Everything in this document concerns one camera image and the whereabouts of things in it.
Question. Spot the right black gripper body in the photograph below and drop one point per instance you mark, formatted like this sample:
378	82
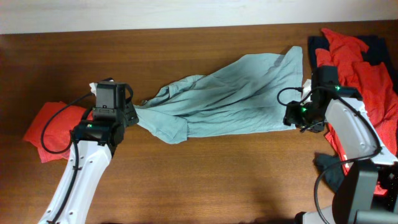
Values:
303	116

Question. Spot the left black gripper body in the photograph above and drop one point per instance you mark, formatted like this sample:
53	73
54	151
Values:
130	115

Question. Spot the light grey t-shirt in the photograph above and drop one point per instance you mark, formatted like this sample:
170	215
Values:
240	98

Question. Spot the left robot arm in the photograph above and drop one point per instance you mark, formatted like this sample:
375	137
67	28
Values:
93	143

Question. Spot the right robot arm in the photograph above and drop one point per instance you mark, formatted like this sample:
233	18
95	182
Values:
368	193

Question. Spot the red printed t-shirt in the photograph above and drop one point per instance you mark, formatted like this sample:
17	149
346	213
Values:
363	62

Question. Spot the folded red cloth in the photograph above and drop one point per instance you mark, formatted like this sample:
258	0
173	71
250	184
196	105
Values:
57	134

